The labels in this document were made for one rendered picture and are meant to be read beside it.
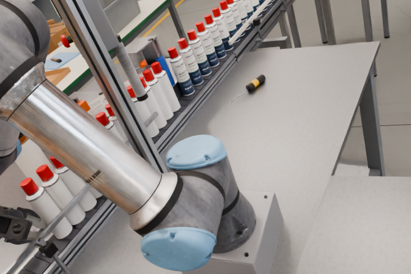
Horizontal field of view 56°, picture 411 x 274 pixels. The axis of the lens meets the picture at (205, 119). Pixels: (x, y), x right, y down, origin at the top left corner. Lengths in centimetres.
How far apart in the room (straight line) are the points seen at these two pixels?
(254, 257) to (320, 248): 18
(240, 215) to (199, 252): 21
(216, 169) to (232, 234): 16
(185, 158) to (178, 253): 18
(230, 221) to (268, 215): 11
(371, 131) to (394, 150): 59
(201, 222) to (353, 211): 46
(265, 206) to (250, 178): 24
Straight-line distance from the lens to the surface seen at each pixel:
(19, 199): 151
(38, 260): 121
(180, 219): 63
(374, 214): 99
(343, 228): 97
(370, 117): 180
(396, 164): 233
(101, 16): 104
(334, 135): 122
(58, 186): 114
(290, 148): 120
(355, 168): 200
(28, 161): 141
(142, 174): 63
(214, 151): 72
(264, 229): 88
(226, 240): 83
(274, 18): 222
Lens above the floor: 157
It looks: 30 degrees down
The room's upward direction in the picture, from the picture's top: 22 degrees counter-clockwise
